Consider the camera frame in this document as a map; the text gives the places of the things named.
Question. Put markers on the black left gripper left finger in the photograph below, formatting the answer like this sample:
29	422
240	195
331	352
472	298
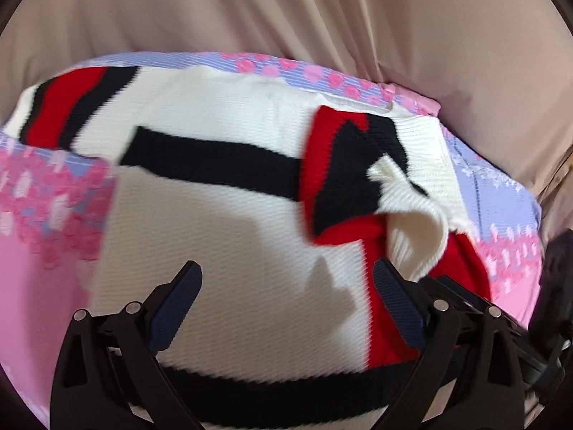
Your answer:
86	392

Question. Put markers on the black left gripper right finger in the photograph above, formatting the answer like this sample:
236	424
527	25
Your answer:
476	363

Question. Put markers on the white red black knit sweater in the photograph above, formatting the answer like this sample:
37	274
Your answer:
113	177

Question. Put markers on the pink floral bed sheet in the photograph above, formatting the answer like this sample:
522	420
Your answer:
504	216

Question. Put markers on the beige curtain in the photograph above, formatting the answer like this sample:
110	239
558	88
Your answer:
501	69

